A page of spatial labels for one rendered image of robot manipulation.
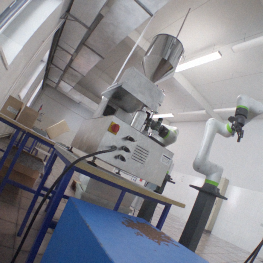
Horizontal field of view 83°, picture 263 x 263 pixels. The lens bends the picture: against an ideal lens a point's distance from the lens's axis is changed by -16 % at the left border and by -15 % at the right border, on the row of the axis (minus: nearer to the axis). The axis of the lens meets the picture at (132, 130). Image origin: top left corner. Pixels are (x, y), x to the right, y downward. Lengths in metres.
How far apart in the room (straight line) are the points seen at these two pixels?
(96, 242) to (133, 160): 0.57
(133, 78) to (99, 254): 0.85
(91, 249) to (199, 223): 1.19
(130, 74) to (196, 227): 1.26
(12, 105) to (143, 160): 2.00
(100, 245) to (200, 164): 1.22
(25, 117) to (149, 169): 1.87
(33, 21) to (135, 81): 2.71
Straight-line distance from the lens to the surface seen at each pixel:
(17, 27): 3.39
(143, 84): 1.03
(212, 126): 1.65
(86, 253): 0.51
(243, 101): 1.38
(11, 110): 2.55
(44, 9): 3.60
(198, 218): 1.56
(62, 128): 2.66
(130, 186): 0.82
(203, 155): 1.56
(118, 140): 0.88
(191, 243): 1.59
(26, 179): 2.69
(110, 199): 1.82
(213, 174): 1.59
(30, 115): 2.47
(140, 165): 0.97
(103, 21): 4.24
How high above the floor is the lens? 0.78
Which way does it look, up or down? 14 degrees up
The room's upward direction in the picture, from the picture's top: 25 degrees clockwise
